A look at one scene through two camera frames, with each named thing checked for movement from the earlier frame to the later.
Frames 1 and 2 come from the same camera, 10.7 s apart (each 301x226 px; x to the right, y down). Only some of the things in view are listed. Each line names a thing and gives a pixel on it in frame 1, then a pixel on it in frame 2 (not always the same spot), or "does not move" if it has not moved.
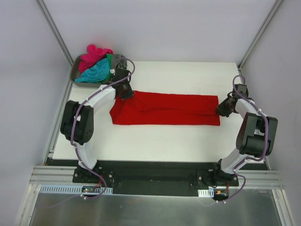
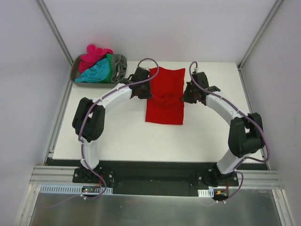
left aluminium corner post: (54, 31) does not move
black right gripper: (222, 109) → (189, 94)
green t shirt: (109, 57) does not move
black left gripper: (126, 92) → (145, 89)
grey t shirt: (121, 63) does not move
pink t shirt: (93, 56) does not move
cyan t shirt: (98, 73) does not move
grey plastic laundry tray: (75, 72) does not move
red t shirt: (165, 108) → (166, 106)
